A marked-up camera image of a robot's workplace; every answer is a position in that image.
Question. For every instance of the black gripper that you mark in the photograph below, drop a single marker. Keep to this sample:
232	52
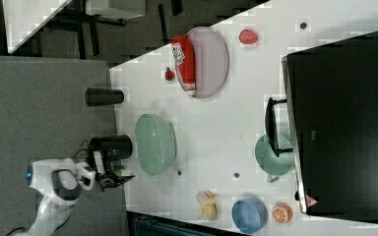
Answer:
105	178

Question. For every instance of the green oval strainer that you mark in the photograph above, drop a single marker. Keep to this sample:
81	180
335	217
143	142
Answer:
156	144

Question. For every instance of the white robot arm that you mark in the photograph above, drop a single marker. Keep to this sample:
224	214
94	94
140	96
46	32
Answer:
61	183

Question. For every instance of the black cup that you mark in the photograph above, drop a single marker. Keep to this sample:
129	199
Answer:
103	96

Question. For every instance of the peeled banana toy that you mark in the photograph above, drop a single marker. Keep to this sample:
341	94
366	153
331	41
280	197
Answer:
207	202

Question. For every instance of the dark red strawberry toy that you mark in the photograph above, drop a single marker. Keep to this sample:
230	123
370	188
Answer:
169	75

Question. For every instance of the blue cup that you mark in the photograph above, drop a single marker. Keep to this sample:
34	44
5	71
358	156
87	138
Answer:
249	215

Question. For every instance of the red ketchup bottle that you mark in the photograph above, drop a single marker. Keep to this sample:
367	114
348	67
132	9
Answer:
183	54

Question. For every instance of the grey round plate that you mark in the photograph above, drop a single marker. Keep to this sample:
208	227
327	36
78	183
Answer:
211	59

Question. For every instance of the green mug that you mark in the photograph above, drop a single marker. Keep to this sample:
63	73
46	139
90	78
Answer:
274	165

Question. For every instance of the orange slice toy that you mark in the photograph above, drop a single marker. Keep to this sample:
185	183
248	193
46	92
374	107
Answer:
281	213

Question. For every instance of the red strawberry green top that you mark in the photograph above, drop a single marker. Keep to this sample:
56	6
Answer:
248	36

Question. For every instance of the black toaster oven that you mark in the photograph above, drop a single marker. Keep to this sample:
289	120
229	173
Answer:
331	95

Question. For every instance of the blue metal frame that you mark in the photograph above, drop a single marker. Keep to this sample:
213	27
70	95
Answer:
147	225

